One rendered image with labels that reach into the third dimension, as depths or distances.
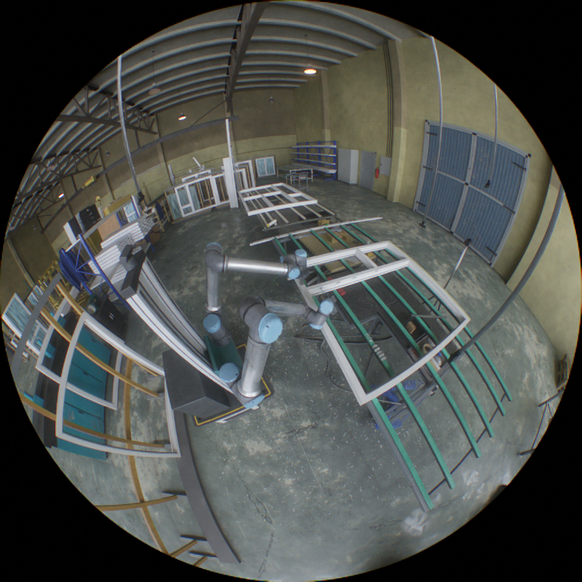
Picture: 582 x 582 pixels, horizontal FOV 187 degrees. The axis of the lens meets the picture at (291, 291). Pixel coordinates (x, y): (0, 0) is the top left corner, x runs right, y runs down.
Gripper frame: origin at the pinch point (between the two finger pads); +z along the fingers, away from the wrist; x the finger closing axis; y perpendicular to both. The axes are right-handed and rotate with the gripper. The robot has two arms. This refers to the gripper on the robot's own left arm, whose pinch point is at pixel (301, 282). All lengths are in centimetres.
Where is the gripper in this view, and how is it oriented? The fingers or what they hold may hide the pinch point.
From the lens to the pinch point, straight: 163.0
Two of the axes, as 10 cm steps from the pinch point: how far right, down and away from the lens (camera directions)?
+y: -3.2, -6.6, 6.8
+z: 0.6, 7.0, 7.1
